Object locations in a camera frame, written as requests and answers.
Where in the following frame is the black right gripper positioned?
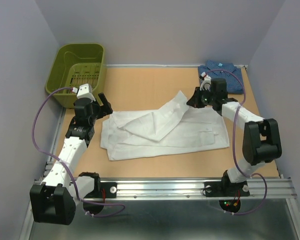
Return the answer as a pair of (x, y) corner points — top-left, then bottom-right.
(185, 86), (216, 109)

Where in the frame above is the white long sleeve shirt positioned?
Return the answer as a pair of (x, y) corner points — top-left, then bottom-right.
(100, 91), (230, 161)

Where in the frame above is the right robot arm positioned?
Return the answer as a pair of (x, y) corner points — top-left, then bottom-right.
(187, 78), (282, 195)

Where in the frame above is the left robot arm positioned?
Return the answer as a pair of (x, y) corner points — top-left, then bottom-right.
(29, 92), (113, 225)

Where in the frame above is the folded blue checked shirt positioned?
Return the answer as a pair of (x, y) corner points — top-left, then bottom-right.
(197, 60), (244, 95)

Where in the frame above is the green plastic laundry basket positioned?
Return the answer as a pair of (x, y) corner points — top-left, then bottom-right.
(45, 43), (107, 104)

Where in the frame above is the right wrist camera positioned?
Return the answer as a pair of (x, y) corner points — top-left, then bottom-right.
(199, 72), (212, 90)

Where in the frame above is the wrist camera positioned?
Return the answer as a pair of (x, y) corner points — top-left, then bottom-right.
(71, 83), (96, 102)
(199, 72), (212, 90)

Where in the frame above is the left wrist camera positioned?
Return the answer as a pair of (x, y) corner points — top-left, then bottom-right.
(71, 83), (96, 102)

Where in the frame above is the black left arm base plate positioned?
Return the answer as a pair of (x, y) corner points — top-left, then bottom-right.
(84, 182), (118, 199)

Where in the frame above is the aluminium mounting rail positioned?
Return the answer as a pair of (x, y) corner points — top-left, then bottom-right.
(31, 177), (297, 201)

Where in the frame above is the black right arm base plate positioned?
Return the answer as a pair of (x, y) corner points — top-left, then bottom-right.
(202, 181), (250, 198)

